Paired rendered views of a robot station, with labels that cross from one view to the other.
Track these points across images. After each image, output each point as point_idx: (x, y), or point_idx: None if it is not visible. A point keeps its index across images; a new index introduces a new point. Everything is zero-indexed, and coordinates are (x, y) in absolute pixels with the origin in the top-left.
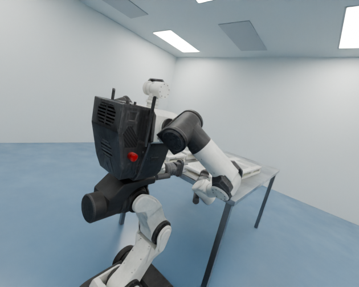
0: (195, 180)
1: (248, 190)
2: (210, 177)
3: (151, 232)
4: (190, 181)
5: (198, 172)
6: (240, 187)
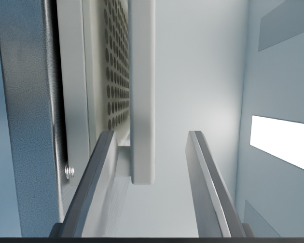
0: (57, 50)
1: (124, 198)
2: (150, 184)
3: None
4: (14, 1)
5: (145, 60)
6: (123, 178)
